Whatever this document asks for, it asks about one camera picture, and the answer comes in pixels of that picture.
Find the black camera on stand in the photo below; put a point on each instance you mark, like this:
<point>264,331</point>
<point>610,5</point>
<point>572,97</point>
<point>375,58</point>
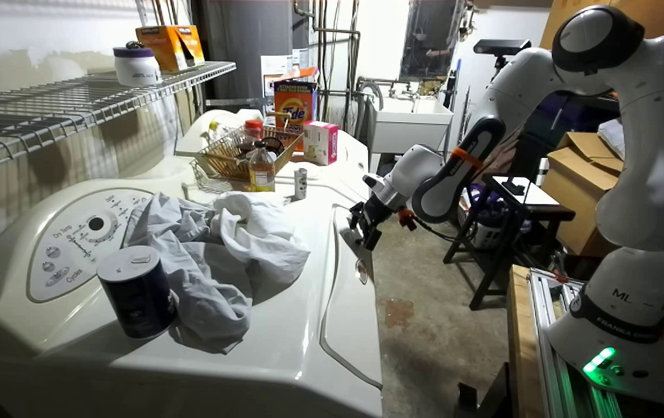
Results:
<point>501,46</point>

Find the crumpled white cloth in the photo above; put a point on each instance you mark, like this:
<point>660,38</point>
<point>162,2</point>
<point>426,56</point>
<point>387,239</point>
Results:
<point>216,263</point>

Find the white jar with dark lid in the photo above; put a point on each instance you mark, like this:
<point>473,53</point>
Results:
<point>137,65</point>

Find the brown cardboard box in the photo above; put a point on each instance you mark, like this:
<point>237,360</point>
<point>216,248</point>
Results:
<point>580,193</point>

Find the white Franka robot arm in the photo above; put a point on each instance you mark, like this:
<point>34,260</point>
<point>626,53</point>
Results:
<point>649,193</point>

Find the white utility sink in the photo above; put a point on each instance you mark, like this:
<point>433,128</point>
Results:
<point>410,123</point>

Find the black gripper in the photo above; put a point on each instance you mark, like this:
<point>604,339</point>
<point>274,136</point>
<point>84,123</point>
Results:
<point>379,210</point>

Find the pink cardboard box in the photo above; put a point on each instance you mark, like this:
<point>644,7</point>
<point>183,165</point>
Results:
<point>322,142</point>

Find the orange box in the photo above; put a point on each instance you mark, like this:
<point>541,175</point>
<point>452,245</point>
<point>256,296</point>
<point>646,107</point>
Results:
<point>166,46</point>

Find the dark cylindrical canister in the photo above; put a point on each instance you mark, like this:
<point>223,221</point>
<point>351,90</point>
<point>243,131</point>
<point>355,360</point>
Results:
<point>137,292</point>

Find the white plastic bag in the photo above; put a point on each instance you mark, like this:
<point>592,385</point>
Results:
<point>612,140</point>

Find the black folding stool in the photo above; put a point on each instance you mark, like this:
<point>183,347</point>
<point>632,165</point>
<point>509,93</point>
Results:
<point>519,232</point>

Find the white dryer door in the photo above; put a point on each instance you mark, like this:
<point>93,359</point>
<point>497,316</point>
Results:
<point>351,310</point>

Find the aluminium rail frame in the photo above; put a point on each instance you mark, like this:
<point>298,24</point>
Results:
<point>553,339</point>

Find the wooden robot platform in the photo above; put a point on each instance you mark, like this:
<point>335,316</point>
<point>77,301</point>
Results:
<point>521,348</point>

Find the wicker basket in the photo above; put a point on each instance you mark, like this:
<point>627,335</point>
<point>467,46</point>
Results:
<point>247,165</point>

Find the large printed cardboard box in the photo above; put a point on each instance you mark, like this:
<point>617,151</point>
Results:
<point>293,106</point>

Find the grey water heater tank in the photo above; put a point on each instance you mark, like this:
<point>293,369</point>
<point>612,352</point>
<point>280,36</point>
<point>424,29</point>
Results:
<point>247,46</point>

